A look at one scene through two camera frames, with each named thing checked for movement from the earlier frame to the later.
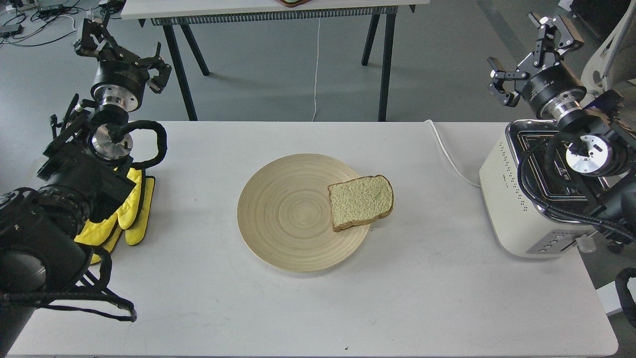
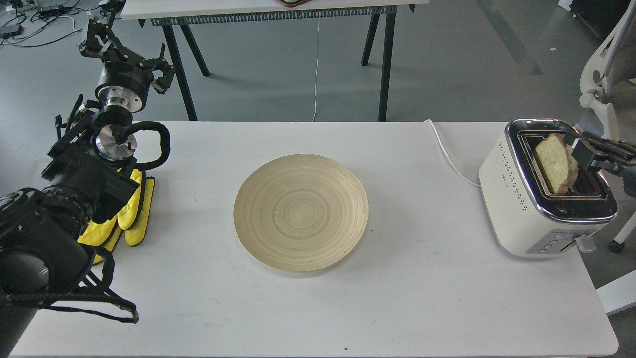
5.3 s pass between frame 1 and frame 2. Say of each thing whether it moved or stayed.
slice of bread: moved
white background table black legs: stayed
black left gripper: stayed
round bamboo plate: stayed
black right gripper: moved
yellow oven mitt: stayed
